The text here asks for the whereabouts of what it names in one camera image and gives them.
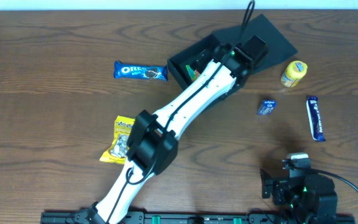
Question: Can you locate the blue Eclipse mint box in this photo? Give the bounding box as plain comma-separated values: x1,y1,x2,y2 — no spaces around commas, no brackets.
257,100,277,115

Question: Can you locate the blue Dairy Milk chocolate bar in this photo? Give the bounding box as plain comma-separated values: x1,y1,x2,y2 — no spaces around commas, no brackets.
306,96,325,142

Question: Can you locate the black gift box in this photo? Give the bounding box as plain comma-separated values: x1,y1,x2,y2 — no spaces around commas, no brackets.
167,14,298,101

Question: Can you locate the yellow snack nut bag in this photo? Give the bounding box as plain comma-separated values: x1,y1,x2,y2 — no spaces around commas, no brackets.
99,116,135,164

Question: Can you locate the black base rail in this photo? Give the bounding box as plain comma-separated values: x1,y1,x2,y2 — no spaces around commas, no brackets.
40,211,356,224

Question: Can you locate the blue Oreo cookie pack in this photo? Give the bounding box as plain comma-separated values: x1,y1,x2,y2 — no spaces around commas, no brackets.
113,61,168,81

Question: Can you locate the yellow candy bottle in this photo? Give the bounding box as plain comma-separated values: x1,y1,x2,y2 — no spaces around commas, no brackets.
280,60,308,87

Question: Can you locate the green Haribo gummy candy bag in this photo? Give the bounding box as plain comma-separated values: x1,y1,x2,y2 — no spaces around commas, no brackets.
186,65,200,82

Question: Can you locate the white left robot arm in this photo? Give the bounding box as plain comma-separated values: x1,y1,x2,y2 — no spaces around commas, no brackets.
86,36,267,223

